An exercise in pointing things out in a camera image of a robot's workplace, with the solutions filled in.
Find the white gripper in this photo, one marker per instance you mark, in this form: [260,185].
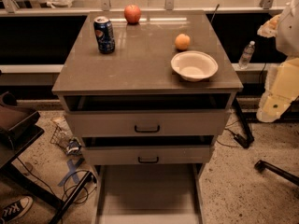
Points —
[290,34]

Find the blue pepsi can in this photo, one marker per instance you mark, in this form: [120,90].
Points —
[103,30]

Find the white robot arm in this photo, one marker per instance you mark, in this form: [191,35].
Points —
[284,27]

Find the grey drawer cabinet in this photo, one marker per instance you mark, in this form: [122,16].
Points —
[137,75]

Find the open bottom drawer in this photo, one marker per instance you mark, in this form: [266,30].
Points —
[149,194]

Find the clear water bottle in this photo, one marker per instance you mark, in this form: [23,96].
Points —
[246,55]

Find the black table leg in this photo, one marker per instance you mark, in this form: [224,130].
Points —
[243,120]

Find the black power adapter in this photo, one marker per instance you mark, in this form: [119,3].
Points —
[242,141]

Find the white paper bowl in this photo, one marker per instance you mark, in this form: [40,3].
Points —
[194,66]

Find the black chair leg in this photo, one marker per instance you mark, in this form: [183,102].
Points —
[260,166]

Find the orange fruit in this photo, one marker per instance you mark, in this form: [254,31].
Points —
[182,42]

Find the red apple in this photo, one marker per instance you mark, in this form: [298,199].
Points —
[132,14]

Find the dark brown chair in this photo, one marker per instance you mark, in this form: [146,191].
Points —
[18,129]

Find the black white sneaker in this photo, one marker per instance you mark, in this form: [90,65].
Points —
[15,210]

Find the top drawer with handle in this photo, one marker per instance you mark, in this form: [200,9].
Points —
[136,123]

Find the drawer with handle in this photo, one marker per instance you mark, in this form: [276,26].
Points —
[136,123]
[147,155]

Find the middle drawer with handle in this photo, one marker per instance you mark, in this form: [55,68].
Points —
[147,155]

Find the wire basket on floor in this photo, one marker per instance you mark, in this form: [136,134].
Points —
[64,139]

